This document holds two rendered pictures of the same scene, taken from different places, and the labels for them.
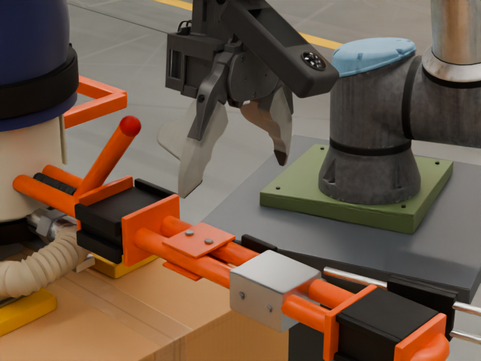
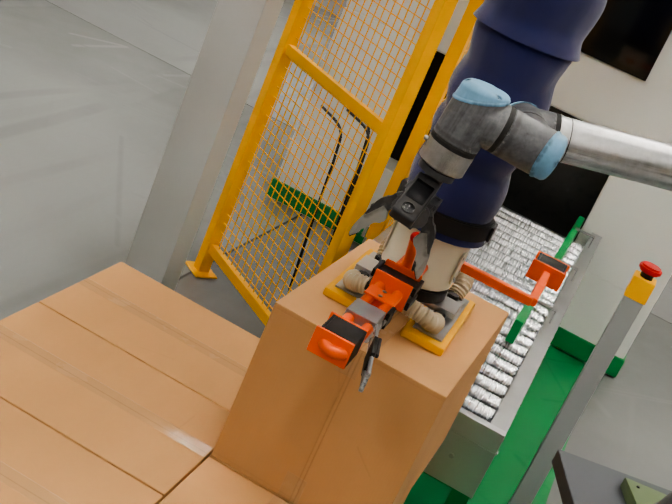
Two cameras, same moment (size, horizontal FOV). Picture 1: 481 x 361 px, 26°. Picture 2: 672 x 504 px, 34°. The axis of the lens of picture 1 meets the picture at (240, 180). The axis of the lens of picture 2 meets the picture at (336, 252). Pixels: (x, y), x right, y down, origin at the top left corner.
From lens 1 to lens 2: 1.62 m
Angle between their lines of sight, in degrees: 54
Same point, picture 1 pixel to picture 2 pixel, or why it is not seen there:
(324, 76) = (401, 213)
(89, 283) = (391, 327)
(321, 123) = not seen: outside the picture
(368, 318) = (336, 322)
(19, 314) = (343, 296)
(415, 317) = (345, 335)
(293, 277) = (363, 314)
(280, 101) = (423, 240)
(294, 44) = (413, 199)
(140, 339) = not seen: hidden behind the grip
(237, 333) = (396, 389)
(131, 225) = (377, 275)
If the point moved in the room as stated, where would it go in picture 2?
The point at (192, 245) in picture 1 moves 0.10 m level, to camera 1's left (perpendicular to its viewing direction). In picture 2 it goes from (374, 291) to (355, 265)
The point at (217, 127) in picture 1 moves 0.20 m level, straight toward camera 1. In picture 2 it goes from (377, 216) to (281, 196)
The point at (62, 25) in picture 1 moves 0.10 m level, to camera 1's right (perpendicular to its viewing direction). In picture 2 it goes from (469, 200) to (491, 223)
